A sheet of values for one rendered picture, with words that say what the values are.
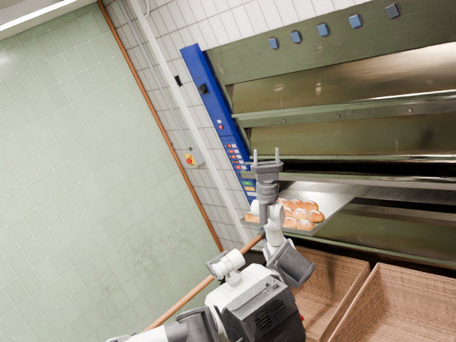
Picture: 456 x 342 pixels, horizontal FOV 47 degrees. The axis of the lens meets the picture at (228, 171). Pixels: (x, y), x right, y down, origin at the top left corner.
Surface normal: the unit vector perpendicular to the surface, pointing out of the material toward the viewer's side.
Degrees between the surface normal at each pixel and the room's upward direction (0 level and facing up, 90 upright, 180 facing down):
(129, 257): 90
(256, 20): 90
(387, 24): 90
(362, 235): 70
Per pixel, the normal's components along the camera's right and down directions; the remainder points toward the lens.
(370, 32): -0.71, 0.51
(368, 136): -0.80, 0.18
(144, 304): 0.58, 0.02
